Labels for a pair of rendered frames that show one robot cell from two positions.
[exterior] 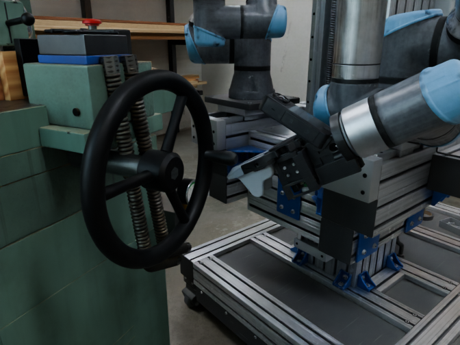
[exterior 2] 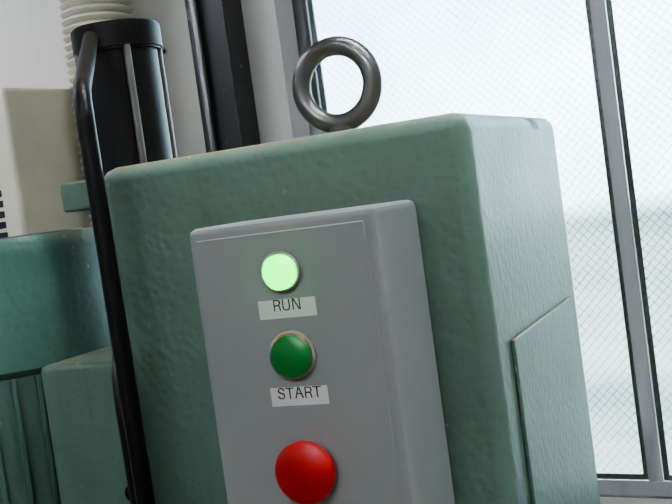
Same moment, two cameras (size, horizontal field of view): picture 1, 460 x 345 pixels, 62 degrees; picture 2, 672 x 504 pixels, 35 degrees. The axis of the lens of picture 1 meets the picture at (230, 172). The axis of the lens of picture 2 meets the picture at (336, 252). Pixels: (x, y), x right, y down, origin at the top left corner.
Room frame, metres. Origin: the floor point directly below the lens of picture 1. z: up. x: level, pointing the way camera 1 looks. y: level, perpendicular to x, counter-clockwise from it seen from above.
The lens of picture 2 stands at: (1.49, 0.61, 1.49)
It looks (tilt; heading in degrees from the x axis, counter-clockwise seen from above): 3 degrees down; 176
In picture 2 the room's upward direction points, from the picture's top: 8 degrees counter-clockwise
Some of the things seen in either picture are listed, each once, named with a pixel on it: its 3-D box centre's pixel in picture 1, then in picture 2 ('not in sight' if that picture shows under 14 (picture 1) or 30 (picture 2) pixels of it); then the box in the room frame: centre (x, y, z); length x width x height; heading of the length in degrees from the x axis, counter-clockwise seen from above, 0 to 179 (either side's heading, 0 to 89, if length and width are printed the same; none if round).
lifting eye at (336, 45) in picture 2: not in sight; (337, 88); (0.82, 0.66, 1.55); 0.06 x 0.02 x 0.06; 63
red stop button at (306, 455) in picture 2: not in sight; (305, 472); (0.99, 0.61, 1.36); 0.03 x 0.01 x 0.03; 63
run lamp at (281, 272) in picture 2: not in sight; (279, 272); (0.99, 0.61, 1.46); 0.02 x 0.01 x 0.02; 63
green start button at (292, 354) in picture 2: not in sight; (290, 356); (0.99, 0.61, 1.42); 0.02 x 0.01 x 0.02; 63
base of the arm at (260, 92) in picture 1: (252, 81); not in sight; (1.25, -0.07, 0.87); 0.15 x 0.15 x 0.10
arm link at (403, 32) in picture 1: (410, 44); not in sight; (0.87, -0.39, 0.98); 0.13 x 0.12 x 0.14; 51
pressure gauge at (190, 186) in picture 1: (187, 195); not in sight; (0.82, 0.10, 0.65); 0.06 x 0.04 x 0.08; 153
